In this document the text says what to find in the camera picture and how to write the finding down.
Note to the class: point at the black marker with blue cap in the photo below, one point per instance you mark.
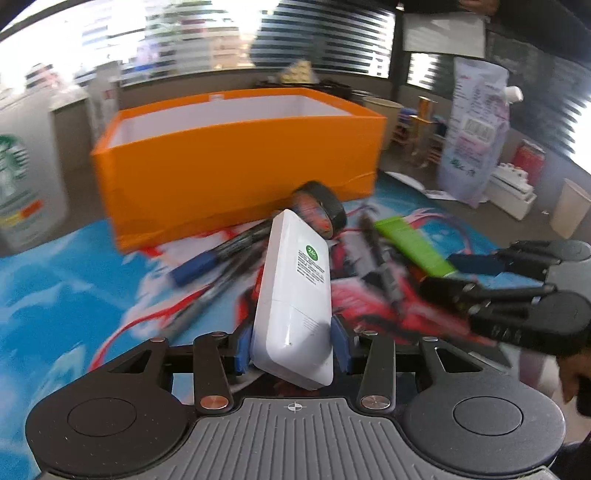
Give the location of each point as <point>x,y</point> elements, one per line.
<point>203,263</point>

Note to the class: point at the white paper leaflet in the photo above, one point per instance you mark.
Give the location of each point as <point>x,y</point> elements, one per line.
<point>415,184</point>

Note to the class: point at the white power bank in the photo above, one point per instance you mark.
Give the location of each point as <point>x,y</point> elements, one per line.
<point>293,304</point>

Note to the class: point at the white carton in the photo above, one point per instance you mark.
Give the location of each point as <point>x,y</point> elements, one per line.
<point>105,106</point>

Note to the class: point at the black tape roll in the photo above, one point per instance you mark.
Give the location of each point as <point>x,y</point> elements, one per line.
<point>323,207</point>

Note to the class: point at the beige paper cup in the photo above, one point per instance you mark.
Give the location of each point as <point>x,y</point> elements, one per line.
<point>572,210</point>
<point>385,120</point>

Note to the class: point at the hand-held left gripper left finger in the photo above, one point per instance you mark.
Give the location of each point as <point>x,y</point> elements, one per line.
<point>242,350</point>

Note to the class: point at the red box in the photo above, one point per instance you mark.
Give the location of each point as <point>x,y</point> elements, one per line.
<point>528,157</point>

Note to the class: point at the white spout pouch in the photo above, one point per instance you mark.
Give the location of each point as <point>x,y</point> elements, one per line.
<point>475,129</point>

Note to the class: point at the orange cardboard box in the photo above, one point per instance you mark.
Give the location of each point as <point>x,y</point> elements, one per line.
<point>240,166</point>

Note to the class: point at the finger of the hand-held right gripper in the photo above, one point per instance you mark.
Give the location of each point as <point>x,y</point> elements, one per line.
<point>443,290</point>
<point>475,263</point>

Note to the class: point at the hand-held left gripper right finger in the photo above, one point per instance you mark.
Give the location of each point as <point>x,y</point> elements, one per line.
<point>340,346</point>

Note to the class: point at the clear plastic cup green logo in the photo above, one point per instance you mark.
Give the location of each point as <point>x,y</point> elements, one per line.
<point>23,184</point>

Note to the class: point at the white board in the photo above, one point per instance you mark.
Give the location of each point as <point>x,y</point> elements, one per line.
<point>443,32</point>

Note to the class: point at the black pen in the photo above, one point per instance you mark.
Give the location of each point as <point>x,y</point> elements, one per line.
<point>383,267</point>

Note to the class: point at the small wooden rack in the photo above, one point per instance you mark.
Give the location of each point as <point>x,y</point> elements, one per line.
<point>422,134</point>

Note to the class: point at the printed desk mat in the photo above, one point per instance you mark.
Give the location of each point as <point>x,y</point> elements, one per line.
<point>69,300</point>

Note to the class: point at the white toy block set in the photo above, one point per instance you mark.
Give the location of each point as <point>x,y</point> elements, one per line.
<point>510,191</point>

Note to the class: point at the person's right hand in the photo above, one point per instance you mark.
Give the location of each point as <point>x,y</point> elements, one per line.
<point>570,378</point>

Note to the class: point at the dark grey pen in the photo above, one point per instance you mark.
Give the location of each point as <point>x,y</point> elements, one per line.
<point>203,300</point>

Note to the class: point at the green tube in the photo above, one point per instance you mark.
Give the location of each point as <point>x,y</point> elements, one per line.
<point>415,247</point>

